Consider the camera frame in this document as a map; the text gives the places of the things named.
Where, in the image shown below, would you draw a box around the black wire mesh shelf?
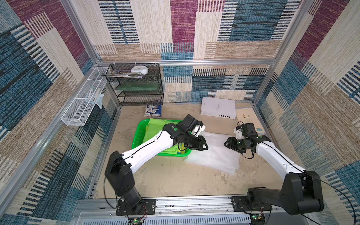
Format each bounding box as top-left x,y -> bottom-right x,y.
105,63 -> 164,106

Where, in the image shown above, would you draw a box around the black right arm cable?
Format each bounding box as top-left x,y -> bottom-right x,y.
261,140 -> 357,225

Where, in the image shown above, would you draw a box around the green perforated plastic basket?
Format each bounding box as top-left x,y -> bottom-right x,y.
132,119 -> 192,157

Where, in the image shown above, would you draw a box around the white round object on shelf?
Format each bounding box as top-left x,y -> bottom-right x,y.
131,65 -> 149,76

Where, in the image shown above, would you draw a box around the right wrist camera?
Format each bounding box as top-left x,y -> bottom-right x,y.
234,127 -> 245,140

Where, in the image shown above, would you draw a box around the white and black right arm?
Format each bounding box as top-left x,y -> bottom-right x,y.
224,123 -> 324,215

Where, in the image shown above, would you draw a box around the white flat box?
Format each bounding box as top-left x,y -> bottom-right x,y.
201,97 -> 236,119

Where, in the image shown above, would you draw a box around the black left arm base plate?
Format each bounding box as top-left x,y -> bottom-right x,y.
116,198 -> 156,216

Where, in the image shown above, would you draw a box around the white wire wall basket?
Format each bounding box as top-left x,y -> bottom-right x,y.
61,67 -> 107,126

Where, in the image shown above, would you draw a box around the lime green raincoat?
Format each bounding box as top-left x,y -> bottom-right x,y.
142,118 -> 178,156

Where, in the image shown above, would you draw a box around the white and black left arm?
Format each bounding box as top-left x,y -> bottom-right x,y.
105,114 -> 208,214

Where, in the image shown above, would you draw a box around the beige paper booklet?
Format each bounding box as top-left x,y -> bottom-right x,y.
236,107 -> 266,135

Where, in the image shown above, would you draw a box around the white raincoat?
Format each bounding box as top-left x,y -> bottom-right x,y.
184,131 -> 240,175

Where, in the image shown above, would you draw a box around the small yellow raincoat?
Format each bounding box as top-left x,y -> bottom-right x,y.
177,143 -> 187,155

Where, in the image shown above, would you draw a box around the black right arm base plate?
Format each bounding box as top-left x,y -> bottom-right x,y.
230,196 -> 272,212

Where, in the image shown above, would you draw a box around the magazines on shelf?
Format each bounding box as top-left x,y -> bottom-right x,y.
102,69 -> 143,78

